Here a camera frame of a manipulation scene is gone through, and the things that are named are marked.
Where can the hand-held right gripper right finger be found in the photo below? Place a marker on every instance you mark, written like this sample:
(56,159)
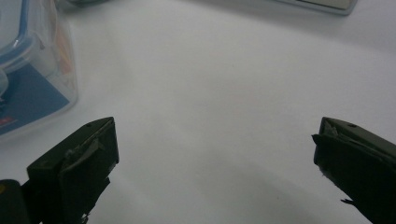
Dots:
(361,168)

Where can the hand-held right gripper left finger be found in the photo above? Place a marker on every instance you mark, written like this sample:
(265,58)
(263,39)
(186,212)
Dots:
(74,174)

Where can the clear plastic food container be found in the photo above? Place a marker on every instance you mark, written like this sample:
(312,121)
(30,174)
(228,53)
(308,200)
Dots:
(31,93)

